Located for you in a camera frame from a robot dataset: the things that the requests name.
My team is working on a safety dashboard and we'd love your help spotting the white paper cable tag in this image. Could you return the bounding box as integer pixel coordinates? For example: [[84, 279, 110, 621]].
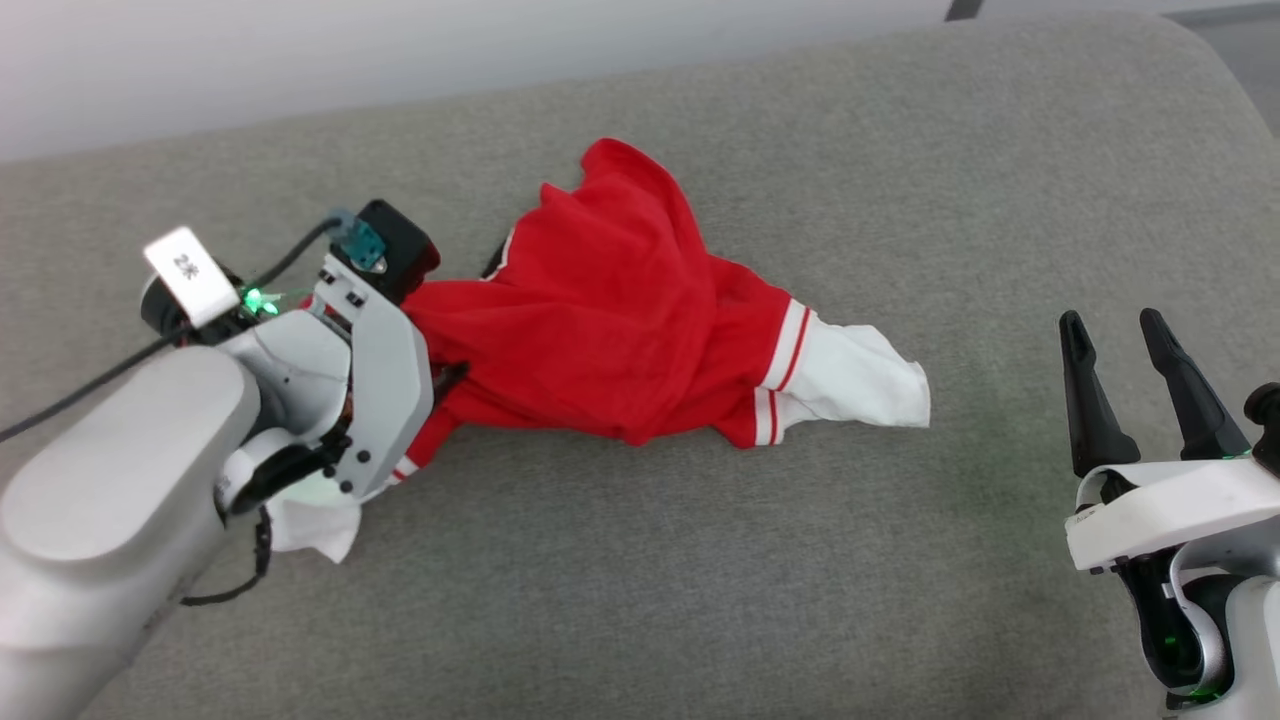
[[143, 227, 242, 329]]

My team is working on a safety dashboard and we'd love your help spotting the grey fabric sofa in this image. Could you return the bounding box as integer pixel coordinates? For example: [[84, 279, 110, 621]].
[[0, 12, 1280, 720]]

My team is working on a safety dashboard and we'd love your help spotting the thin black looped cable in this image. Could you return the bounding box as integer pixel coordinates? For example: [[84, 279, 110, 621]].
[[180, 505, 274, 607]]

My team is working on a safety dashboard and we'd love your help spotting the black cable with teal plug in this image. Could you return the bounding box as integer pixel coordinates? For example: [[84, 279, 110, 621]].
[[0, 212, 389, 446]]

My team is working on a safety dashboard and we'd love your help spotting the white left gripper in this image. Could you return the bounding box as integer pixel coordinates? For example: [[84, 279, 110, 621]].
[[312, 255, 469, 499]]

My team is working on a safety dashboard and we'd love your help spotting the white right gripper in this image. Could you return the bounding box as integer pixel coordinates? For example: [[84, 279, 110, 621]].
[[1060, 308, 1280, 573]]

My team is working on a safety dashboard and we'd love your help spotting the red and white basketball jersey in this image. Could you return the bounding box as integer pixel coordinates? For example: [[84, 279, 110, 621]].
[[265, 138, 932, 564]]

